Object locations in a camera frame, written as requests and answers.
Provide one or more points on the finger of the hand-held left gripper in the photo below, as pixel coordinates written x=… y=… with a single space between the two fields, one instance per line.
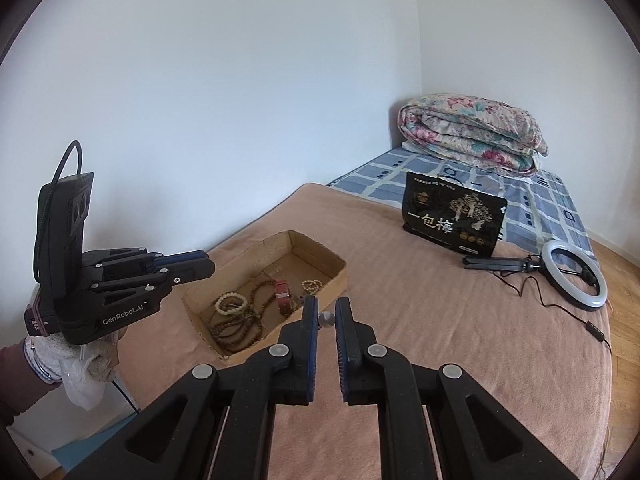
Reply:
x=150 y=257
x=185 y=274

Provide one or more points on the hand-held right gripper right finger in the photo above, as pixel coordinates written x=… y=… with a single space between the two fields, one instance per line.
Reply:
x=342 y=345

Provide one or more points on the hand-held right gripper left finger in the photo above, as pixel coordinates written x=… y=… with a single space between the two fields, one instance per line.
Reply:
x=312 y=340

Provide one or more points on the small round bead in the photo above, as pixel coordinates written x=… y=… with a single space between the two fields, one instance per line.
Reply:
x=327 y=319

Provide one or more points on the cardboard box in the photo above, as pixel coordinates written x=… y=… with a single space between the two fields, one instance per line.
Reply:
x=330 y=270

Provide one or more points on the person's left forearm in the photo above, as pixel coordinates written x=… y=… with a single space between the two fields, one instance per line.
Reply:
x=25 y=390

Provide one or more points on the person's left hand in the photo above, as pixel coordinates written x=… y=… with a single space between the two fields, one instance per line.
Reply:
x=92 y=365

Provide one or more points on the red watch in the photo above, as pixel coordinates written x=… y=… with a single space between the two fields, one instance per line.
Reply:
x=283 y=300

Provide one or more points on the pink blanket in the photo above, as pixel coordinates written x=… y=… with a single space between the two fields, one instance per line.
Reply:
x=450 y=340

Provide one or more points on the black snack bag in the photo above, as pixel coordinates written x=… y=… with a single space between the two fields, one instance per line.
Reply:
x=440 y=215

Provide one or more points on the black folded tripod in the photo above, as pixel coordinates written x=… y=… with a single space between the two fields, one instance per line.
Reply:
x=495 y=262

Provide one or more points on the blue checked bed sheet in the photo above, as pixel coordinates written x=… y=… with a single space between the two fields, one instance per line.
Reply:
x=540 y=200

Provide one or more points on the folded floral quilt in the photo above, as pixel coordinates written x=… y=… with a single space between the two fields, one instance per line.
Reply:
x=470 y=130

